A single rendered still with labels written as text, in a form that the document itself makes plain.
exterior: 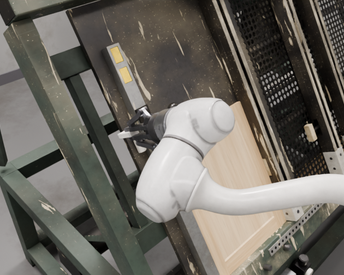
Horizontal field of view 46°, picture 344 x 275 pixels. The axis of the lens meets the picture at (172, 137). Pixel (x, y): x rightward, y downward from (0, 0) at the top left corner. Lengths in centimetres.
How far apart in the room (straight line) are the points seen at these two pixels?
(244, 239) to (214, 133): 90
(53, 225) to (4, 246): 109
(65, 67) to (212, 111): 64
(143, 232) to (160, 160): 65
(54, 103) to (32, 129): 274
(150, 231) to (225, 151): 43
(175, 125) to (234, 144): 79
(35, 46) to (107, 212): 53
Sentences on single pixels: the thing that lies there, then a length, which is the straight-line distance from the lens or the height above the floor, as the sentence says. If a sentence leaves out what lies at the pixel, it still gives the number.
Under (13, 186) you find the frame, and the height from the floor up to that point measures 79.
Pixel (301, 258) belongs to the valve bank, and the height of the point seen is 79.
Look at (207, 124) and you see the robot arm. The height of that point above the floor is 177.
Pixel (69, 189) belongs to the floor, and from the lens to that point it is 327.
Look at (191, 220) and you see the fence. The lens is 147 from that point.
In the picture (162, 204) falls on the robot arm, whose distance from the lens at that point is 81.
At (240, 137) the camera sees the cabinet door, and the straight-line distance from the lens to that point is 167.
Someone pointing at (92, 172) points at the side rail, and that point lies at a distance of 125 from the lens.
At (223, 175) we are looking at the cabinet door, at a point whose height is 117.
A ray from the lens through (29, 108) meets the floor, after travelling 426.
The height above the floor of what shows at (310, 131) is 112.
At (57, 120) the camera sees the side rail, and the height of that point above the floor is 156.
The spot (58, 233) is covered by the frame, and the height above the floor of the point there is 79.
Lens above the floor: 226
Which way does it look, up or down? 38 degrees down
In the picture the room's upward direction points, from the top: straight up
